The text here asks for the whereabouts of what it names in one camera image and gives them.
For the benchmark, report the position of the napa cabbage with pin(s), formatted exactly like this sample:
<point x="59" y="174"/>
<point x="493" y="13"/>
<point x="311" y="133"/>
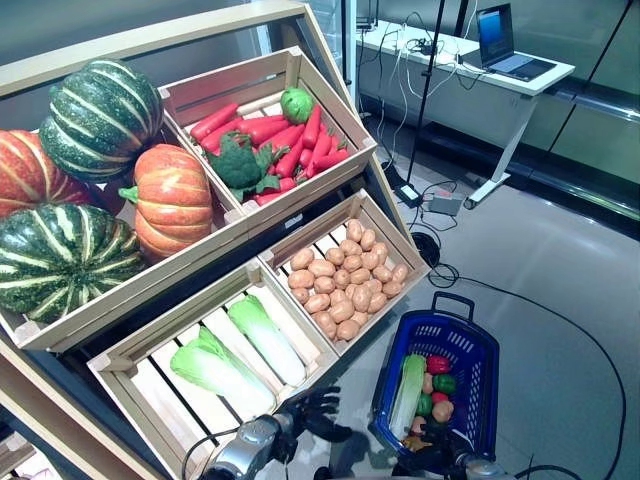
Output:
<point x="270" y="340"/>
<point x="407" y="395"/>
<point x="220" y="372"/>

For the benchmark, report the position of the orange pumpkin with green stem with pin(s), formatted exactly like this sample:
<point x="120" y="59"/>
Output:
<point x="170" y="200"/>

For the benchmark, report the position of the small round green cabbage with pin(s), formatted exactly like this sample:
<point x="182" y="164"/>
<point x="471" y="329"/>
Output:
<point x="296" y="105"/>

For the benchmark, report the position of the black power strip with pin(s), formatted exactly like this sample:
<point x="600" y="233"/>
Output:
<point x="427" y="48"/>

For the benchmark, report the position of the wooden display shelf stand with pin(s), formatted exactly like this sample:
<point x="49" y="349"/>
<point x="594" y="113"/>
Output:
<point x="150" y="37"/>

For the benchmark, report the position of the grey electronics box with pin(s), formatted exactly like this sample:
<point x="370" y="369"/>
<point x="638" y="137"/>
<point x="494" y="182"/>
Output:
<point x="447" y="204"/>

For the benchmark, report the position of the wooden carrot crate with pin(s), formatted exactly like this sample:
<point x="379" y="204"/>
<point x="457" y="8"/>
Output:
<point x="310" y="188"/>

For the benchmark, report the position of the green bell pepper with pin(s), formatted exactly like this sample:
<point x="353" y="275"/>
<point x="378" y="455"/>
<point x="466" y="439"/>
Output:
<point x="445" y="384"/>
<point x="424" y="405"/>

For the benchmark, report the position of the round green striped pumpkin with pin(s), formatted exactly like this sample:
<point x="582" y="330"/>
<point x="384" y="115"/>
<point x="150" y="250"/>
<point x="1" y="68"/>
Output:
<point x="100" y="120"/>

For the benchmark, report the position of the flat green striped pumpkin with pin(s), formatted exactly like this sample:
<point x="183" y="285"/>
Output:
<point x="60" y="260"/>

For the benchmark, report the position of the black power adapter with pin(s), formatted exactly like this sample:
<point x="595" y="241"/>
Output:
<point x="409" y="194"/>

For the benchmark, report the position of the brown potato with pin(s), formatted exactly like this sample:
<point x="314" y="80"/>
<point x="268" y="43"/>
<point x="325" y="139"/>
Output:
<point x="342" y="311"/>
<point x="350" y="247"/>
<point x="335" y="256"/>
<point x="377" y="302"/>
<point x="361" y="298"/>
<point x="382" y="273"/>
<point x="370" y="260"/>
<point x="324" y="285"/>
<point x="317" y="303"/>
<point x="352" y="263"/>
<point x="325" y="323"/>
<point x="302" y="258"/>
<point x="301" y="279"/>
<point x="360" y="276"/>
<point x="300" y="295"/>
<point x="400" y="273"/>
<point x="342" y="278"/>
<point x="380" y="252"/>
<point x="338" y="297"/>
<point x="391" y="289"/>
<point x="321" y="268"/>
<point x="355" y="230"/>
<point x="359" y="318"/>
<point x="348" y="330"/>
<point x="372" y="286"/>
<point x="368" y="239"/>

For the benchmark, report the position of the wooden napa cabbage crate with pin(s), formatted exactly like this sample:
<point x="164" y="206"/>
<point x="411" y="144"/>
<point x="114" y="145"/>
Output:
<point x="130" y="415"/>

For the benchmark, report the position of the blue plastic shopping basket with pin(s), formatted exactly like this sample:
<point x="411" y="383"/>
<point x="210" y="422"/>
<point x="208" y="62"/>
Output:
<point x="481" y="380"/>

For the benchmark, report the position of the pale orange onion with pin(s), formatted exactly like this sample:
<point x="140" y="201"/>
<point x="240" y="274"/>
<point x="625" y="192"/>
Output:
<point x="417" y="425"/>
<point x="428" y="384"/>
<point x="443" y="411"/>

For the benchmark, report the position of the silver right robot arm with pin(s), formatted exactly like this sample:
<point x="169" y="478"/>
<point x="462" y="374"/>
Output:
<point x="480" y="471"/>

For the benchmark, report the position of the green broccoli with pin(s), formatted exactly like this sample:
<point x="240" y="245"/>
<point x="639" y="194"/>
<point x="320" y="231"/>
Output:
<point x="235" y="165"/>

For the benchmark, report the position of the small red vegetable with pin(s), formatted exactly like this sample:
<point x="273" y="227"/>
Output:
<point x="440" y="397"/>

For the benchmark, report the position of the wooden potato crate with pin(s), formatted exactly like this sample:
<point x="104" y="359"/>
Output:
<point x="400" y="240"/>

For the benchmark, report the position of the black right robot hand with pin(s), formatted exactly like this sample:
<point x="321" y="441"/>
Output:
<point x="440" y="445"/>

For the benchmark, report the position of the yellow orange vegetable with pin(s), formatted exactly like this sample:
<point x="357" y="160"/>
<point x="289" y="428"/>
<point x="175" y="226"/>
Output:
<point x="412" y="443"/>

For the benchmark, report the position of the silver wall rail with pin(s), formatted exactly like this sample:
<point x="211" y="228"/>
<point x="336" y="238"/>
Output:
<point x="600" y="102"/>

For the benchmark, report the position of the red carrot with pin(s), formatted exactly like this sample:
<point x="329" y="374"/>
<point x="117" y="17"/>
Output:
<point x="321" y="146"/>
<point x="215" y="121"/>
<point x="270" y="133"/>
<point x="305" y="157"/>
<point x="312" y="125"/>
<point x="275" y="193"/>
<point x="220" y="136"/>
<point x="260" y="122"/>
<point x="330" y="160"/>
<point x="290" y="159"/>
<point x="285" y="138"/>

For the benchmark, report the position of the white desk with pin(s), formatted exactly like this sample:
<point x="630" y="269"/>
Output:
<point x="500" y="95"/>

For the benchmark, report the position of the black tripod pole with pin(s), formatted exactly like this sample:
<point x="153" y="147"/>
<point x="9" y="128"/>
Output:
<point x="425" y="80"/>

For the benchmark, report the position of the open grey laptop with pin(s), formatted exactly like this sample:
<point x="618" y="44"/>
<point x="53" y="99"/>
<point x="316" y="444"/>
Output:
<point x="500" y="45"/>

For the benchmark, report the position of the orange white striped pumpkin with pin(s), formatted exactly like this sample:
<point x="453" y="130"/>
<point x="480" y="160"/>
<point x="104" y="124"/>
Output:
<point x="25" y="170"/>

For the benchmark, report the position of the red bell pepper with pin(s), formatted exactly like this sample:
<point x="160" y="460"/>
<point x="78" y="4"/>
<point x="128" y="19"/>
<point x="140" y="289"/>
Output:
<point x="438" y="365"/>

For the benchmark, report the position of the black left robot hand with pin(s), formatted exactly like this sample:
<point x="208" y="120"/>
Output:
<point x="320" y="407"/>

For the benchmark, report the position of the large wooden pumpkin crate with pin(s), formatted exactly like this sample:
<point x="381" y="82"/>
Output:
<point x="150" y="286"/>

